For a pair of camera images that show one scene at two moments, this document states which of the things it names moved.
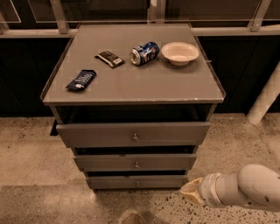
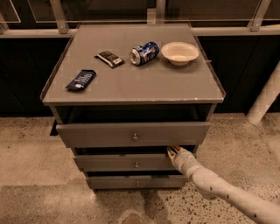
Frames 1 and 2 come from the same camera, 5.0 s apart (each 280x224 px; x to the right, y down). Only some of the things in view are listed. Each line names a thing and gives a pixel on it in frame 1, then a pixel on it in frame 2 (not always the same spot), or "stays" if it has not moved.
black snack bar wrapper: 109,58 stays
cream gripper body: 207,189 → 183,158
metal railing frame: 157,15 stays
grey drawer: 161,162 stays
